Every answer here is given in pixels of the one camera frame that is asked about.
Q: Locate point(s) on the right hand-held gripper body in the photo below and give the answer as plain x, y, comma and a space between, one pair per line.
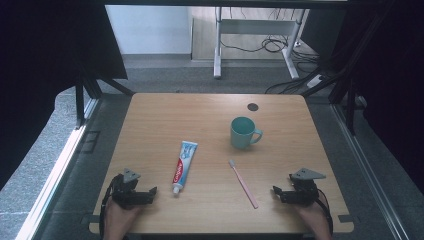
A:
303, 191

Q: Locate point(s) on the black curtain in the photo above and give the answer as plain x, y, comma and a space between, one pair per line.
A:
40, 66
390, 73

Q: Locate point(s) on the aluminium rail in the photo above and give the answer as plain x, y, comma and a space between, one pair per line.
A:
56, 180
363, 166

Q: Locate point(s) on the toothpaste tube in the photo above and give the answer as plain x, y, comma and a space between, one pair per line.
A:
184, 166

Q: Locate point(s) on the black floor plate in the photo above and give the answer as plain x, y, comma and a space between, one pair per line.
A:
90, 141

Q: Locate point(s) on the person's right hand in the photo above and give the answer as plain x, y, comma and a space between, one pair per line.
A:
315, 220

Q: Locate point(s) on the pink toothbrush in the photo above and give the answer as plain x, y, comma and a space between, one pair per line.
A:
243, 184

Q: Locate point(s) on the white desk frame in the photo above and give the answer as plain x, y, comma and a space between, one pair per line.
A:
255, 26

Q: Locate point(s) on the person's left hand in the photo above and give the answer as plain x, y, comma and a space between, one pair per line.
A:
121, 218

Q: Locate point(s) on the white power strip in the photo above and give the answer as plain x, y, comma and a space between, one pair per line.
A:
315, 81

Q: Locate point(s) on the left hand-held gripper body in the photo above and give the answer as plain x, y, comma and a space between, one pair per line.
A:
128, 196

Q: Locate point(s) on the teal cup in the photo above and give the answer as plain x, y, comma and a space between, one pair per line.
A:
243, 132

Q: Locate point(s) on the dark round table grommet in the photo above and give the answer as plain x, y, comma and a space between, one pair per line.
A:
252, 107

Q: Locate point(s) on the black metal frame strut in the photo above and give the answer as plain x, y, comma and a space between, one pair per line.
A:
80, 100
350, 106

